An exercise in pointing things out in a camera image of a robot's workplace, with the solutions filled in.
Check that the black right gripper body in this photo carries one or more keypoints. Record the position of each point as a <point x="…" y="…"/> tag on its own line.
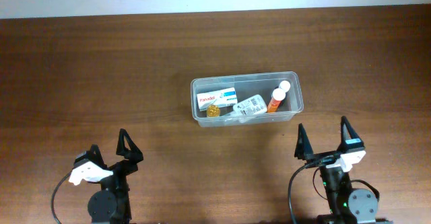
<point x="333" y="181"/>

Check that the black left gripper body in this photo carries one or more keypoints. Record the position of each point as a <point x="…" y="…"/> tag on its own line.
<point x="118" y="181"/>

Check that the white Panadol box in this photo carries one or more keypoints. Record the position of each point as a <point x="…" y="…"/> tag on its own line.
<point x="220" y="98"/>

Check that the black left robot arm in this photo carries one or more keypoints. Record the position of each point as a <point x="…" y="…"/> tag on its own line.
<point x="111" y="204"/>

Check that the dark bottle white cap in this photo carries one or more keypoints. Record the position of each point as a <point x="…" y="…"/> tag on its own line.
<point x="285" y="86"/>

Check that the clear plastic container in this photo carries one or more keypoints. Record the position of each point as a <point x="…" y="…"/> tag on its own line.
<point x="247" y="86"/>

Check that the small gold-lid jar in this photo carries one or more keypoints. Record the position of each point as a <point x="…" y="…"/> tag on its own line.
<point x="213" y="111"/>

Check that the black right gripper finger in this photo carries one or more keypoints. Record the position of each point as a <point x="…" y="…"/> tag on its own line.
<point x="350" y="140"/>
<point x="303" y="148"/>

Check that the orange tube white cap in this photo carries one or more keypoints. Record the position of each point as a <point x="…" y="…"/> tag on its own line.
<point x="278" y="95"/>

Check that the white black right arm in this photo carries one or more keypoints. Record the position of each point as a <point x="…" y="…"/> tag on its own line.
<point x="350" y="201"/>

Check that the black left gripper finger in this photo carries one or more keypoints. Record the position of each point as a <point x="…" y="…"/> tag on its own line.
<point x="127" y="148"/>
<point x="96" y="157"/>

